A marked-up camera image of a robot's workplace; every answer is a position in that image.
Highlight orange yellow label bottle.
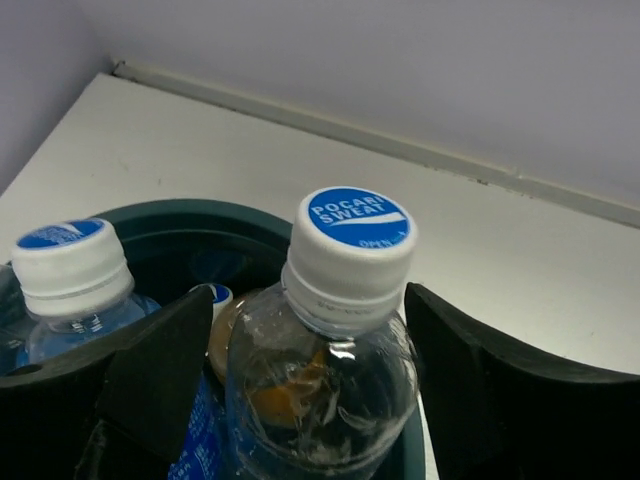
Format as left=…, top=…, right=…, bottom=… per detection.
left=207, top=284, right=261, bottom=385

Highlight blue label white cap bottle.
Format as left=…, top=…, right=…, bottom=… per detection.
left=1, top=218, right=160, bottom=376

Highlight aluminium rail on table edge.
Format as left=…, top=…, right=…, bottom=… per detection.
left=112, top=61, right=639, bottom=228

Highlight clear bottle sideways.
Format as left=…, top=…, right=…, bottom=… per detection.
left=225, top=186, right=419, bottom=479

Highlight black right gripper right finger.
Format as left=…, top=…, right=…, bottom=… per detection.
left=404, top=283, right=639, bottom=479

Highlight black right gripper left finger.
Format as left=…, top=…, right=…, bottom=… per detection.
left=0, top=287, right=216, bottom=480

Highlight dark green ribbed bin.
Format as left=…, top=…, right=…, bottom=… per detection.
left=0, top=198, right=426, bottom=480

